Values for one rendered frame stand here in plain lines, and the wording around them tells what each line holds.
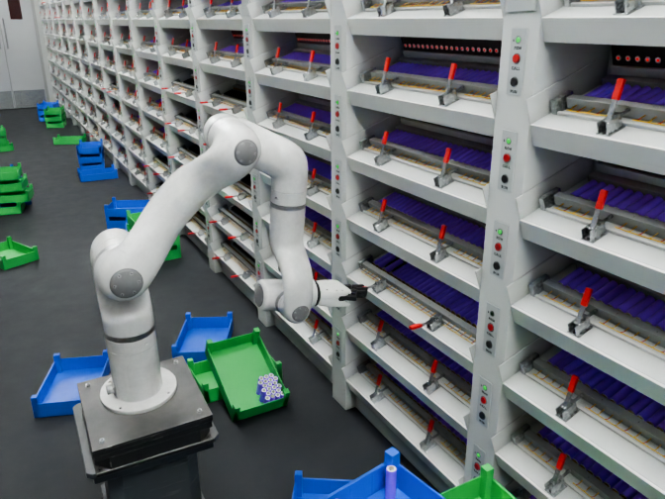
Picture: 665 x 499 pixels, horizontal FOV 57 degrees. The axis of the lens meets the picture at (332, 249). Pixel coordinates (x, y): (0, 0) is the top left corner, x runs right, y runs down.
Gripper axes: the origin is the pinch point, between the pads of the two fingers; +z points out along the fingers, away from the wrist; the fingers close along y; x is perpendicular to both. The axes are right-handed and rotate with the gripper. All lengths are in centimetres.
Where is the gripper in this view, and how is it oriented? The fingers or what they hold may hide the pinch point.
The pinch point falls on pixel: (358, 290)
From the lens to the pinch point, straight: 179.6
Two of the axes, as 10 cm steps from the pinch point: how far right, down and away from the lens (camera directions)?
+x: 1.5, -9.5, -2.7
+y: 4.8, 3.1, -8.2
